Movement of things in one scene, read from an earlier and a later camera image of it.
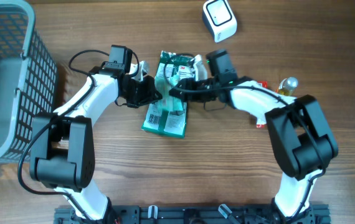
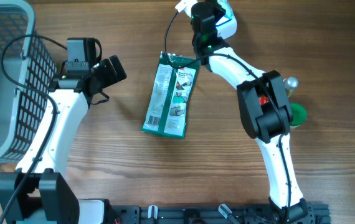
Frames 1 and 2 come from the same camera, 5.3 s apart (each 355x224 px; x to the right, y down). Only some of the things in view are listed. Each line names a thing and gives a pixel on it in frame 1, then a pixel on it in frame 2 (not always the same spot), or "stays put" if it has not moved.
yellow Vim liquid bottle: [288, 86] stays put
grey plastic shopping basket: [17, 80] stays put
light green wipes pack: [162, 84] -> [228, 23]
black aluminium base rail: [238, 214] stays put
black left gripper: [151, 94] -> [109, 69]
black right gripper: [192, 95] -> [218, 14]
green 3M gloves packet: [169, 115] stays put
